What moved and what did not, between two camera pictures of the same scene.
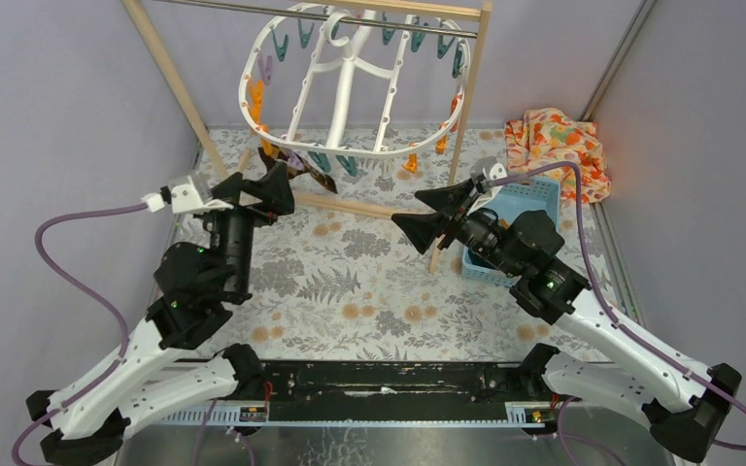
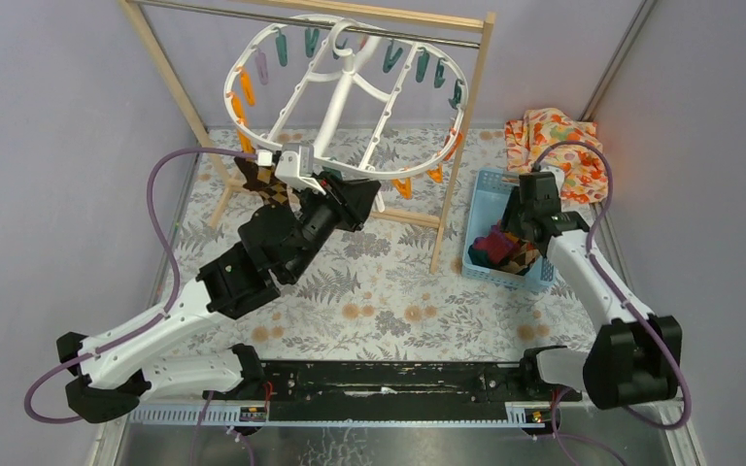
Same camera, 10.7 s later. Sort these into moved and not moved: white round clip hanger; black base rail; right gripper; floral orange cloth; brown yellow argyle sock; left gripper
Moved: right gripper; brown yellow argyle sock; white round clip hanger; left gripper
Not moved: black base rail; floral orange cloth
